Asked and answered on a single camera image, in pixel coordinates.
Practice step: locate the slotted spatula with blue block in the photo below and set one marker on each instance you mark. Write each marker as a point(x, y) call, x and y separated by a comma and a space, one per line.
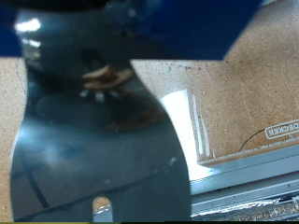
point(93, 149)

